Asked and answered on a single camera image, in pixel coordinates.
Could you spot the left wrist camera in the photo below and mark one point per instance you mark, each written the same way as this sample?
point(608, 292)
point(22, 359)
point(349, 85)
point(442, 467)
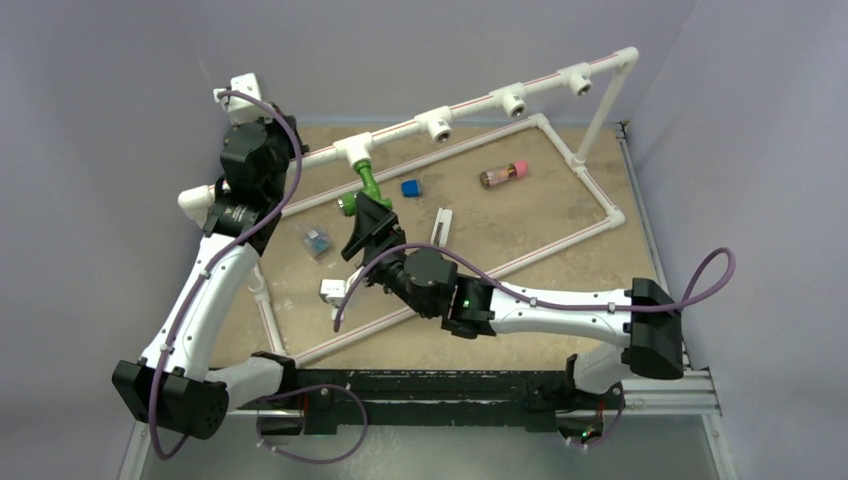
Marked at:
point(240, 99)

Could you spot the green plastic water faucet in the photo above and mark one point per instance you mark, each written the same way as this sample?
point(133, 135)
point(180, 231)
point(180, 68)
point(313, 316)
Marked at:
point(370, 188)

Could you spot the blue grey small block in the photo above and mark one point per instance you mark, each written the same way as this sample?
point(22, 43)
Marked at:
point(411, 188)

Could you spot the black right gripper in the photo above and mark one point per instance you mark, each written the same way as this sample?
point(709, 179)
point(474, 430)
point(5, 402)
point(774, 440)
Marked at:
point(383, 232)

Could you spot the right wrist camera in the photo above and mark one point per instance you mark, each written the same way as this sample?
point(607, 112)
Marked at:
point(333, 291)

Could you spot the white PVC pipe frame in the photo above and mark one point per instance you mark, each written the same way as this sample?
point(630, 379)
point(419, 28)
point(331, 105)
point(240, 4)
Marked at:
point(197, 202)

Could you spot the pink capped small bottle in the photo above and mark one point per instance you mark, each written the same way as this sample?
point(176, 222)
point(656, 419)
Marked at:
point(492, 178)

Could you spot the white plastic clip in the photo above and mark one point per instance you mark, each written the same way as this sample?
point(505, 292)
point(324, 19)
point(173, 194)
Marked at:
point(441, 228)

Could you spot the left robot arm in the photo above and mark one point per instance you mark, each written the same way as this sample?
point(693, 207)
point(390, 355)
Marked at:
point(171, 385)

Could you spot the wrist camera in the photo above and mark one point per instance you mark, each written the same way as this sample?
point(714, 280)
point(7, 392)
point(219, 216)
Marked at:
point(333, 291)
point(240, 99)

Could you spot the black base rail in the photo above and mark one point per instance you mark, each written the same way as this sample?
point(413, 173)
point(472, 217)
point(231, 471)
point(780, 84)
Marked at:
point(526, 399)

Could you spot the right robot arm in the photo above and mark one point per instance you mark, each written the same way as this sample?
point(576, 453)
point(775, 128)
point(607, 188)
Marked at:
point(638, 328)

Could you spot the small blue foil packet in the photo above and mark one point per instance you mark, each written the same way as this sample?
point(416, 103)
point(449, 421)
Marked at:
point(316, 242)

